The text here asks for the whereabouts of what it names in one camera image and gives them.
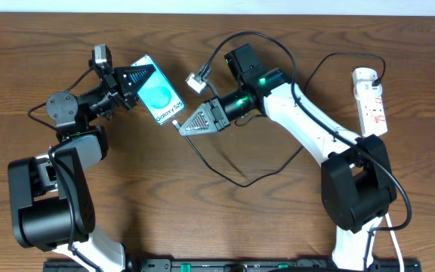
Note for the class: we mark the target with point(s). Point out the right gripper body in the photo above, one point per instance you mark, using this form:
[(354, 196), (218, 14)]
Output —
[(220, 115)]

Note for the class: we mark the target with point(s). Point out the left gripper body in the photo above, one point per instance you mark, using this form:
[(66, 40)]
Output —
[(118, 87)]

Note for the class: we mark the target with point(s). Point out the blue Galaxy smartphone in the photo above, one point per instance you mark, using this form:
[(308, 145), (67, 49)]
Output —
[(158, 94)]

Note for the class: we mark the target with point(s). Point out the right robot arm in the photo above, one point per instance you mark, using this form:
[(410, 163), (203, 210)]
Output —
[(357, 184)]

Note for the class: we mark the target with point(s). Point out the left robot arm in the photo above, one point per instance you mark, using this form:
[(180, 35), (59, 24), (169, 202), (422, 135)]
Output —
[(51, 205)]

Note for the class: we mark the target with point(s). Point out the white power strip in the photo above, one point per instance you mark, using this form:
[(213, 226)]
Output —
[(369, 102)]

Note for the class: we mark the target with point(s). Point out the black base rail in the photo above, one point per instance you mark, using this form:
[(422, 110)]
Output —
[(304, 264)]

